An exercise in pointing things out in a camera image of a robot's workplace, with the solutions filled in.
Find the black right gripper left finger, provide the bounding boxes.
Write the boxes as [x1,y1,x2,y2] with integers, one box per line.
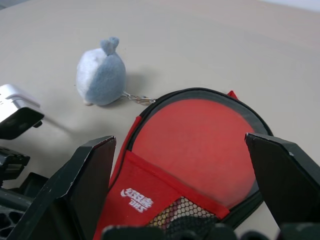
[7,135,118,240]

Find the red black paddle case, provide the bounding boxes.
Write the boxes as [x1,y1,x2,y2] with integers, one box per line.
[101,87,275,240]

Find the blue white plush toy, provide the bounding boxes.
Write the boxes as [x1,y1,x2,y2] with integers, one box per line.
[75,36,127,107]

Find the red table tennis paddle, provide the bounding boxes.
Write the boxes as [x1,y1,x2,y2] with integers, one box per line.
[130,99,260,209]

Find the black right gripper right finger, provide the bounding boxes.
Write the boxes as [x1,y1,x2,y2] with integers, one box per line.
[244,132,320,229]

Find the metal keychain clasp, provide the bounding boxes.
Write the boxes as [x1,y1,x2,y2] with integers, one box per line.
[121,91,156,105]

